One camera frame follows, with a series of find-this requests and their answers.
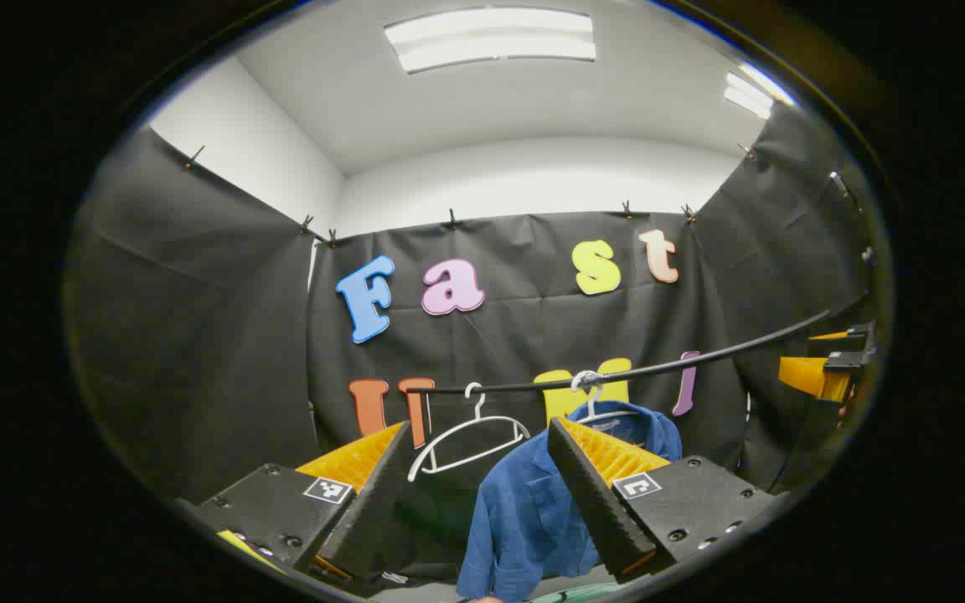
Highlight small ceiling light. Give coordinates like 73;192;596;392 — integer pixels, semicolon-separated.
723;63;797;120

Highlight large rectangular ceiling light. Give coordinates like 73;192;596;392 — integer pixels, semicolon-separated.
384;7;597;75

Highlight black backdrop cloth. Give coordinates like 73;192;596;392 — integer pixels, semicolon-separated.
64;100;877;587

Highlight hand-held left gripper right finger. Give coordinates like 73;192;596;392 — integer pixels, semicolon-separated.
546;417;778;585

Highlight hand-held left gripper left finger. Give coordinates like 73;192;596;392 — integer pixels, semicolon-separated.
177;421;413;587

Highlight black clothes rack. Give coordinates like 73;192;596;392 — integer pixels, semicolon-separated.
405;310;833;396

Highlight white plastic hanger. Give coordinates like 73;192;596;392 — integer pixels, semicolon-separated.
407;382;532;482
570;370;642;424

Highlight blue corduroy shirt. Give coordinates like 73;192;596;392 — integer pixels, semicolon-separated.
456;402;684;603

